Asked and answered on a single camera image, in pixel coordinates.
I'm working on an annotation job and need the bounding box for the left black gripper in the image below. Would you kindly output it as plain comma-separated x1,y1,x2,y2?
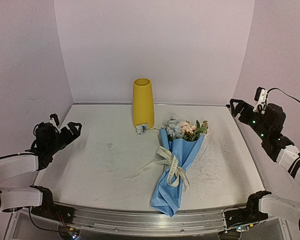
48,122,82,156

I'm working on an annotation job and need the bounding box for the artificial flower bunch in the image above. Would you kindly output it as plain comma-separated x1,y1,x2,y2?
162,115,211,142

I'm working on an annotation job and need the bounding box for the blue wrapping paper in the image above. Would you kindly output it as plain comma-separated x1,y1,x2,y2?
150,129,205,217

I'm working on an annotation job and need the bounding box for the cream printed ribbon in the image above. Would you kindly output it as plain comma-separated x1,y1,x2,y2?
124,146,191,190

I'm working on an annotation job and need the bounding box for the yellow plastic vase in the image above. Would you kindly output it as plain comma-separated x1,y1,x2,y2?
132,78,155,129

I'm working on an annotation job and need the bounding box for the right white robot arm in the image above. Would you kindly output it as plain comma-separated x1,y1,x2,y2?
224,99,300,232

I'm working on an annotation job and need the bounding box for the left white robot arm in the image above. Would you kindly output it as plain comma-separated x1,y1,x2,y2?
0,120,82,219

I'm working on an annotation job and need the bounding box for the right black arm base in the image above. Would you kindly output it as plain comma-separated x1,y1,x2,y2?
221,205,269,229

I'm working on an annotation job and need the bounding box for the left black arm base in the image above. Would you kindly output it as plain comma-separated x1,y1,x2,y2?
30,201,75,224

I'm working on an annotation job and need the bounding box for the loose blue artificial flower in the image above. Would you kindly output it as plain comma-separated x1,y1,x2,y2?
135,123,159,136

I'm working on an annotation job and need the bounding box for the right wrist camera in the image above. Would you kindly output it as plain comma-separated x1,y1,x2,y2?
253,87,268,114

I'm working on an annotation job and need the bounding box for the right black camera cable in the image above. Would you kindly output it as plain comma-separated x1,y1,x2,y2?
266,87,300,112

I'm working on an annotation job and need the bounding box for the aluminium front rail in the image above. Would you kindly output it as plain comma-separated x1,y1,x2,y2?
53,203,246,237

